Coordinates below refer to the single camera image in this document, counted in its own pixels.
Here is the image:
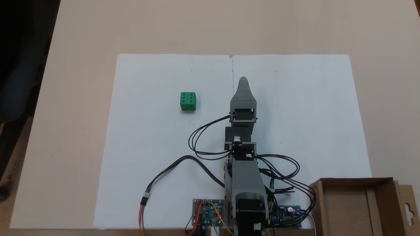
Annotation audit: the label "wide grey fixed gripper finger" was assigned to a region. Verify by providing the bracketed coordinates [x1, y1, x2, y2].
[231, 76, 257, 109]

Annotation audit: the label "green dice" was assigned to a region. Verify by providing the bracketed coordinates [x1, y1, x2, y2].
[180, 92, 197, 111]

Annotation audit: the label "white paper sheet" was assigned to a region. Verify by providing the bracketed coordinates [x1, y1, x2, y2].
[232, 54, 373, 230]
[94, 54, 233, 230]

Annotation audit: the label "blue circuit board red LED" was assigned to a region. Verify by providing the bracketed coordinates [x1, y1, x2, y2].
[269, 205, 302, 228]

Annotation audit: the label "brown cardboard box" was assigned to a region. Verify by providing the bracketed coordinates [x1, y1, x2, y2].
[308, 177, 420, 236]

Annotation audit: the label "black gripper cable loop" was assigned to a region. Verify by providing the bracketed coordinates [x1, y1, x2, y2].
[188, 115, 234, 161]

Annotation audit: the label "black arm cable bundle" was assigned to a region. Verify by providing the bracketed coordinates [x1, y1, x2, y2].
[255, 153, 317, 227]

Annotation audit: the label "circuit board with coloured wires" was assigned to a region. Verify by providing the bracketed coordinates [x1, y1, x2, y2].
[193, 199, 227, 227]

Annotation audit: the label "long black and orange cable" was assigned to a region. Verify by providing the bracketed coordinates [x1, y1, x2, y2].
[139, 155, 227, 236]

